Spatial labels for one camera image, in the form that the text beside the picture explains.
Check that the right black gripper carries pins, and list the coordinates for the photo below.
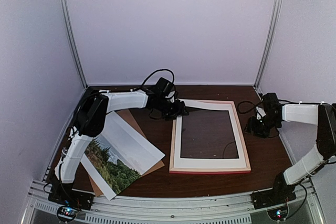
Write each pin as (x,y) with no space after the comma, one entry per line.
(251,125)

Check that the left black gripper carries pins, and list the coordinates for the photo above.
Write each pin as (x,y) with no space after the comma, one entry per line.
(179,110)

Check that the clear acrylic sheet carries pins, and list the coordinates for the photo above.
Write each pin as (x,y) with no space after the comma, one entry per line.
(208,134)

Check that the wooden picture frame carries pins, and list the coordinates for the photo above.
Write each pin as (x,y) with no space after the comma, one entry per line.
(210,170)

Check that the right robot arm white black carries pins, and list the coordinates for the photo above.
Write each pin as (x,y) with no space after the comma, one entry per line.
(315,120)

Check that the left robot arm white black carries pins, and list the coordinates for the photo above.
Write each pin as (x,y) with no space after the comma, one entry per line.
(89,119)

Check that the landscape photo print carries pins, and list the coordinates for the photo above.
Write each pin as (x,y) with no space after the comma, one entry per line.
(120,155)

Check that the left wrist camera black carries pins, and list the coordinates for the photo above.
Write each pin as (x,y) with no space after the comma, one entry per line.
(171,97)

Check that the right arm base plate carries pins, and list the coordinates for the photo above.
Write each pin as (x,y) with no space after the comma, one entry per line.
(267,198)

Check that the aluminium front rail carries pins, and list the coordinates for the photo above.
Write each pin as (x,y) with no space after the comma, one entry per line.
(235,208)

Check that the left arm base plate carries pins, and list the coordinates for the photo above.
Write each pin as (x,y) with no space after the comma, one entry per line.
(76,199)

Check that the right aluminium corner post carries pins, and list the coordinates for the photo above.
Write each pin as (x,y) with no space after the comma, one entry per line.
(276,9)

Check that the aluminium corner post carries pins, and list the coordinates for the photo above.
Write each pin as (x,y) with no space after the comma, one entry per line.
(72,43)
(276,9)

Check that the left aluminium corner post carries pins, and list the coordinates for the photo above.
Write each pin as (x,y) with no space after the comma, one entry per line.
(72,43)

